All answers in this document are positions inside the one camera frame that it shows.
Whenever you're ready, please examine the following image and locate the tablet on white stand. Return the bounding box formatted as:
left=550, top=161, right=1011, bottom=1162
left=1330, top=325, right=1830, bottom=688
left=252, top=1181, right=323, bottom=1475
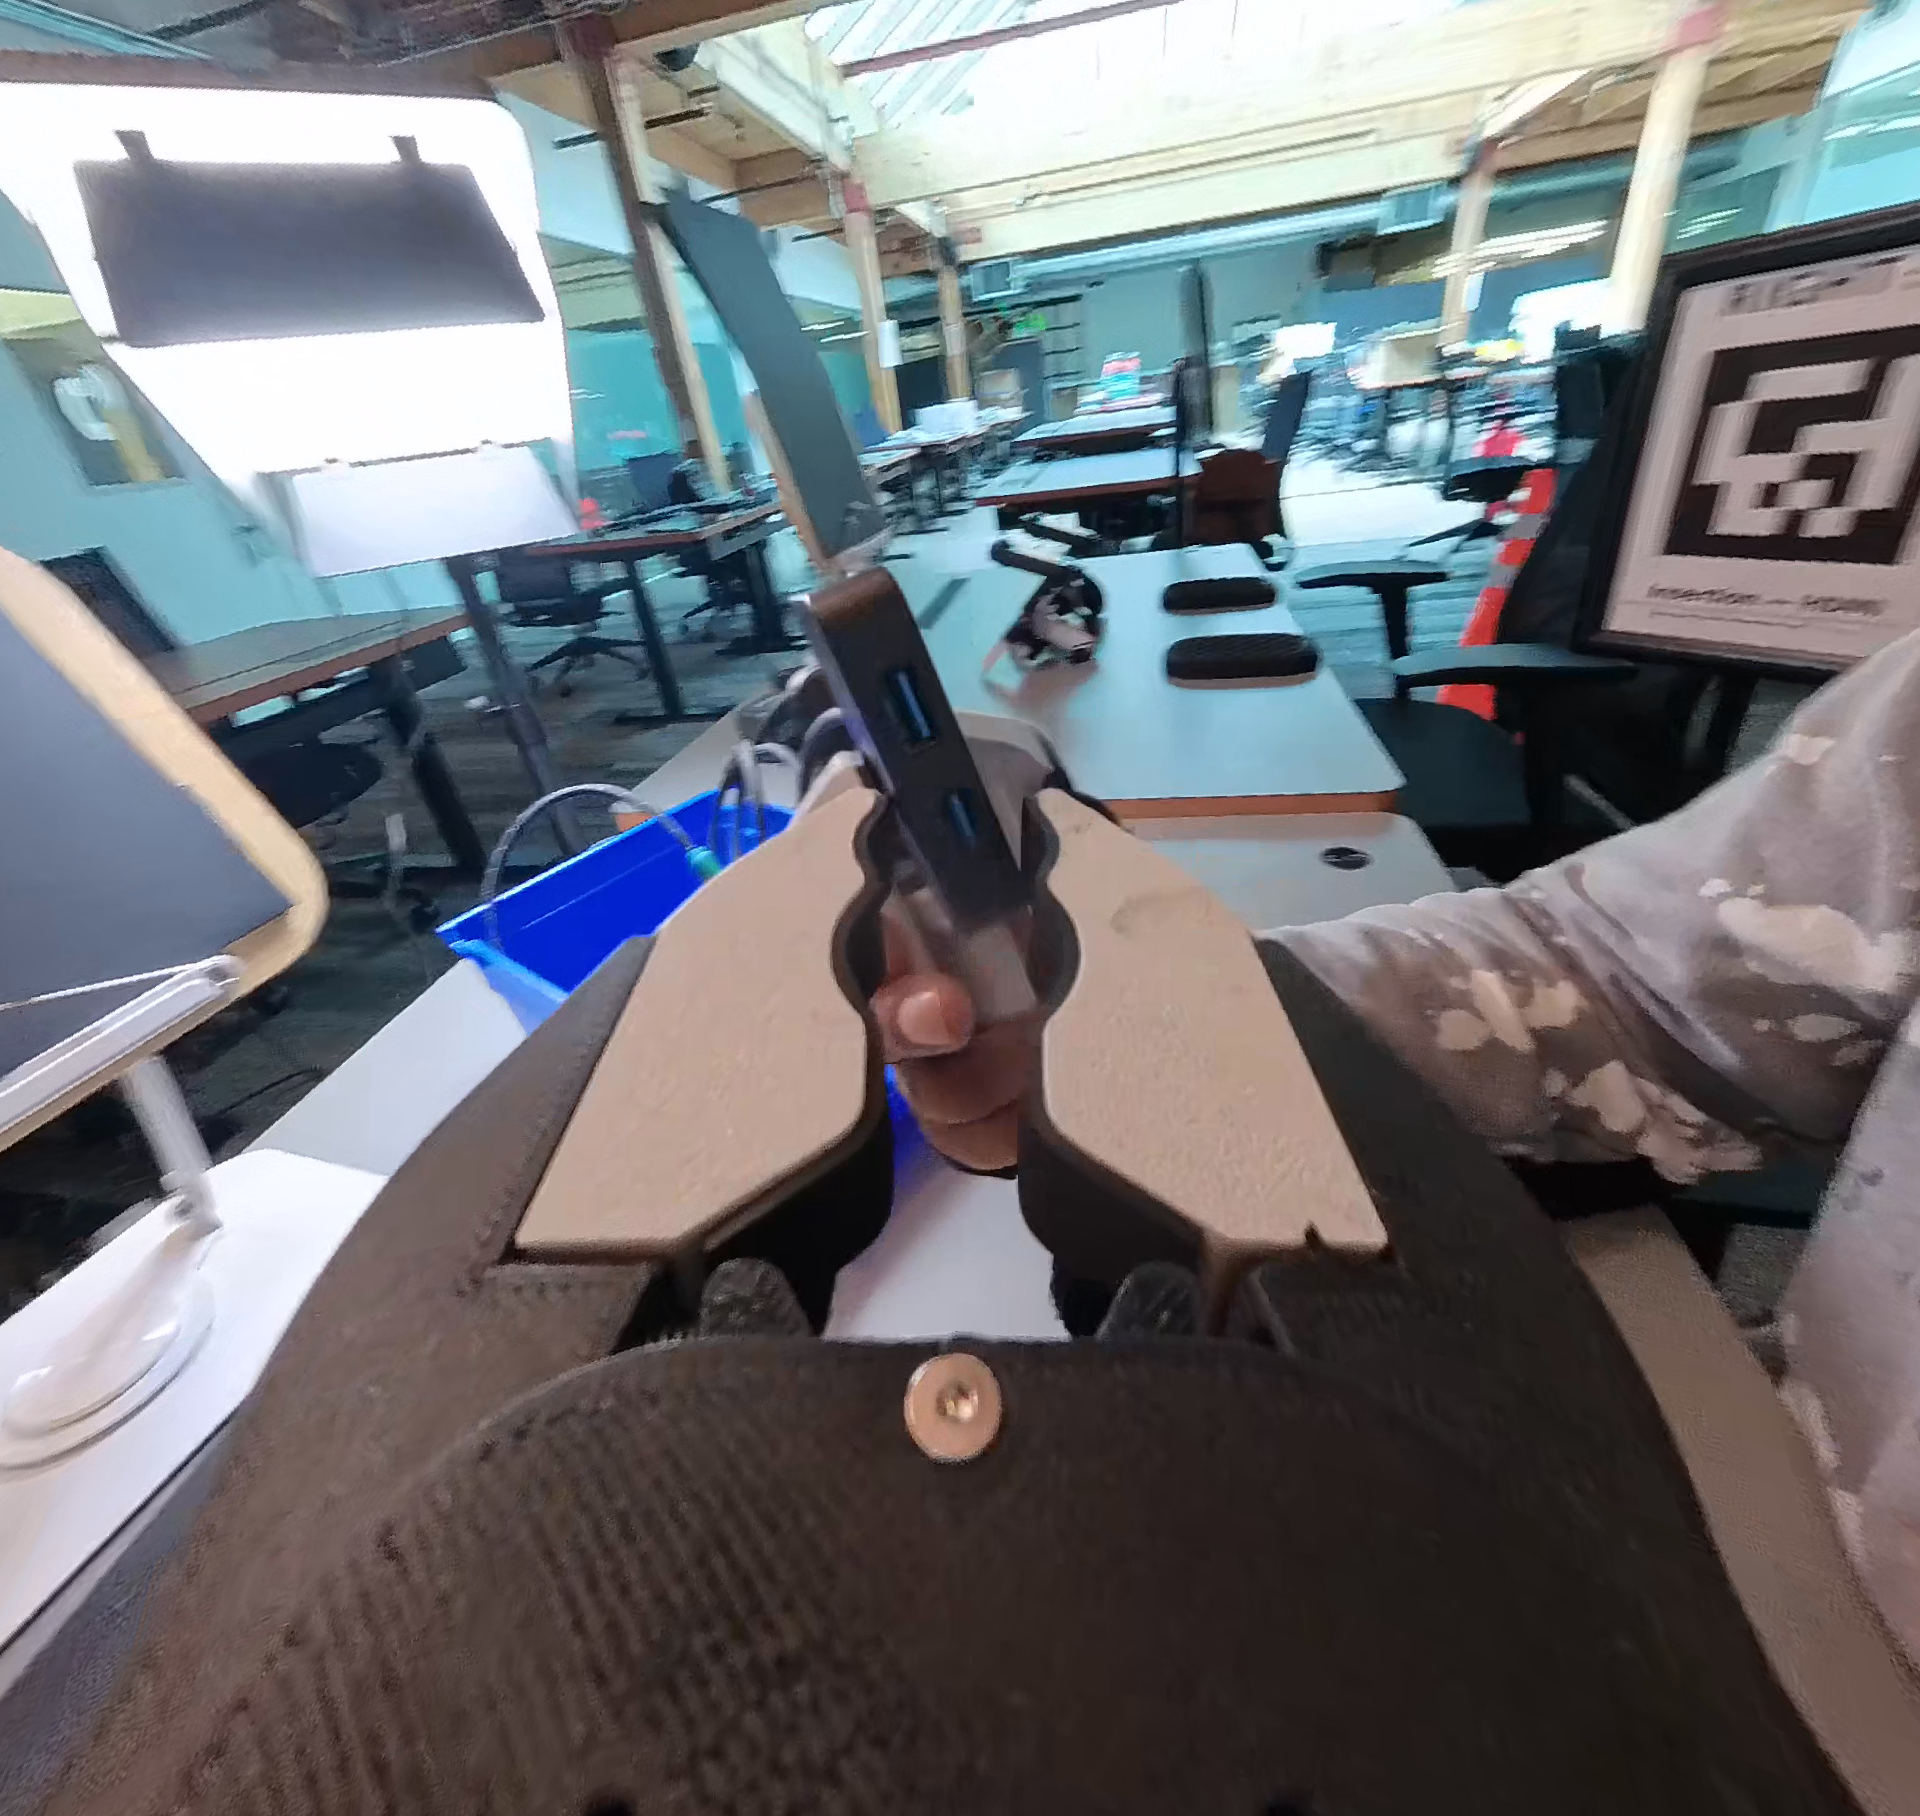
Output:
left=0, top=547, right=332, bottom=1472

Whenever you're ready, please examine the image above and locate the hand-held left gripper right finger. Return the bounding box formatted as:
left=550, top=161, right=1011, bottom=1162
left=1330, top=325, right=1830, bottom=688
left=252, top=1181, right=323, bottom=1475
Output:
left=1017, top=788, right=1393, bottom=1284

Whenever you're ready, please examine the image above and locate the person's right forearm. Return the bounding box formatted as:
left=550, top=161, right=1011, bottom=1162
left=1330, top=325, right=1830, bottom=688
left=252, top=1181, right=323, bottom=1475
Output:
left=1267, top=632, right=1920, bottom=1202

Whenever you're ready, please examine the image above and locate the black office chair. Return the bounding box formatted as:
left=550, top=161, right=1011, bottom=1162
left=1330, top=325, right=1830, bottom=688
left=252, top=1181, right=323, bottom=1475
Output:
left=1296, top=345, right=1643, bottom=834

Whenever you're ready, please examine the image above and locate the black and white device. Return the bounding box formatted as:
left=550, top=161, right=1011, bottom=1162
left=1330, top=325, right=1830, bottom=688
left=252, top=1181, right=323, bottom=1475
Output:
left=989, top=541, right=1113, bottom=669

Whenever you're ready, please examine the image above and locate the blue plastic bin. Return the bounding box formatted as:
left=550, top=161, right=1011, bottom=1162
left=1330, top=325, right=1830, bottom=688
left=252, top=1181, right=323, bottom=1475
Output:
left=435, top=788, right=796, bottom=1033

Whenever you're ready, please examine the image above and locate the person's grey hoodie torso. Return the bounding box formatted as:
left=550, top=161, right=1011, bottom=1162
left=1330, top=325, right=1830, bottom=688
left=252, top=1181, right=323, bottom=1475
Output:
left=1561, top=1005, right=1920, bottom=1816

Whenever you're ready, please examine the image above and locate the wooden post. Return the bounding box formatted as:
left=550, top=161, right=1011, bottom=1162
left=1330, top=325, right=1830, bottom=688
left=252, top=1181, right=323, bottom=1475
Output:
left=841, top=182, right=906, bottom=433
left=1613, top=45, right=1713, bottom=333
left=577, top=23, right=721, bottom=497

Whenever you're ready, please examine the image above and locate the wooden top desk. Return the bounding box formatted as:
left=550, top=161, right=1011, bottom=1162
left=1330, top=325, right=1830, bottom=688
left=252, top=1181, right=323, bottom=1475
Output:
left=150, top=608, right=482, bottom=886
left=525, top=501, right=788, bottom=723

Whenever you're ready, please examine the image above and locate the grey braided cable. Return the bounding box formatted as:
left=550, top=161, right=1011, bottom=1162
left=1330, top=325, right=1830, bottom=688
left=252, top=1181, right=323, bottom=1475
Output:
left=480, top=779, right=708, bottom=895

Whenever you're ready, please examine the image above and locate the black leaning panel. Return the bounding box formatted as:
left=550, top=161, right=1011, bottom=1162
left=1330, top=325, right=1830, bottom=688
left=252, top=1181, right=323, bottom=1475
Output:
left=660, top=187, right=891, bottom=565

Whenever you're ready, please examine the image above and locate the black square hub adapter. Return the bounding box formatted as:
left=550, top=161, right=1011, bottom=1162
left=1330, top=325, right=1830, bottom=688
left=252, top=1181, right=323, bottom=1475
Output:
left=799, top=566, right=1043, bottom=1028

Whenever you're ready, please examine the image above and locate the light panel on stand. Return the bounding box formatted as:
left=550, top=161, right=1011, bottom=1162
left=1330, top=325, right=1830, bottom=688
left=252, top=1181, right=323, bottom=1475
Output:
left=285, top=444, right=583, bottom=857

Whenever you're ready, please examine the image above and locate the hanging light panel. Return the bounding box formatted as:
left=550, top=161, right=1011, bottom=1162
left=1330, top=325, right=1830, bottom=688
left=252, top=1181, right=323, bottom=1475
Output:
left=71, top=128, right=548, bottom=352

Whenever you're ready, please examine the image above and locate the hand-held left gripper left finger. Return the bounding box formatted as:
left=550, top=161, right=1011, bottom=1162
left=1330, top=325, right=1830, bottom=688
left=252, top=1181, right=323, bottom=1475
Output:
left=510, top=788, right=898, bottom=1270

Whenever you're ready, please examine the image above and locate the person's right hand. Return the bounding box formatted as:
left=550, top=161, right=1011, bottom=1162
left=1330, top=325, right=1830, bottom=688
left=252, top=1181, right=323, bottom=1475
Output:
left=870, top=946, right=1039, bottom=1178

